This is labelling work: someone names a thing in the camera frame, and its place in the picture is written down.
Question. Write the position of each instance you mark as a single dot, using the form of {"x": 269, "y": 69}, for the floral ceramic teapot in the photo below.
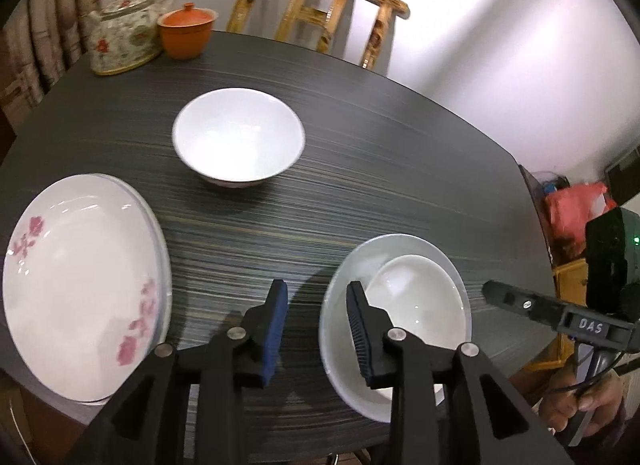
{"x": 122, "y": 35}

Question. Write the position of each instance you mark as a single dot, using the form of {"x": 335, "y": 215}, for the wooden chair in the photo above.
{"x": 320, "y": 10}

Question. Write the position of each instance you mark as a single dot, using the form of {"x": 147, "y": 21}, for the red plastic bag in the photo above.
{"x": 575, "y": 215}

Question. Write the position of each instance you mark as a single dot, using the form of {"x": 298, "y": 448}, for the wooden cabinet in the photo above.
{"x": 570, "y": 305}

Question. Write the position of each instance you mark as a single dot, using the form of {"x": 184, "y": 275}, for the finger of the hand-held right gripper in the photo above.
{"x": 520, "y": 302}

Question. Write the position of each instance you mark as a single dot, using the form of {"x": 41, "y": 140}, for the small white pink-flower plate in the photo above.
{"x": 75, "y": 285}

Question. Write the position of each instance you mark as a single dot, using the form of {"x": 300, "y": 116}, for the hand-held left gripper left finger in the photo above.
{"x": 272, "y": 335}

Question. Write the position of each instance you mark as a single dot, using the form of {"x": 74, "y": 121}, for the black box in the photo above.
{"x": 625, "y": 177}

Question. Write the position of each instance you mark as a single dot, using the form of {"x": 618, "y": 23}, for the orange lidded cup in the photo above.
{"x": 185, "y": 37}

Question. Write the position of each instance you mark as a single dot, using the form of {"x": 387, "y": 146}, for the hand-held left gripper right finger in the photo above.
{"x": 357, "y": 330}

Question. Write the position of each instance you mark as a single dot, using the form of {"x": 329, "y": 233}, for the person's right hand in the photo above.
{"x": 555, "y": 405}

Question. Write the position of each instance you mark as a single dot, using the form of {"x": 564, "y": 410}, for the beige patterned curtain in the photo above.
{"x": 45, "y": 35}

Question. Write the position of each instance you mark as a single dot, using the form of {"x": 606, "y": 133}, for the small pink patterned bowl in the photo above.
{"x": 235, "y": 135}

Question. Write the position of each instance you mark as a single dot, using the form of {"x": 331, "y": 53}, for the large white bowl pink flowers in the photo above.
{"x": 350, "y": 257}

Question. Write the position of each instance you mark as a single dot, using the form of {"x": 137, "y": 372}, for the large blue-rimmed pink-flower plate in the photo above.
{"x": 168, "y": 290}

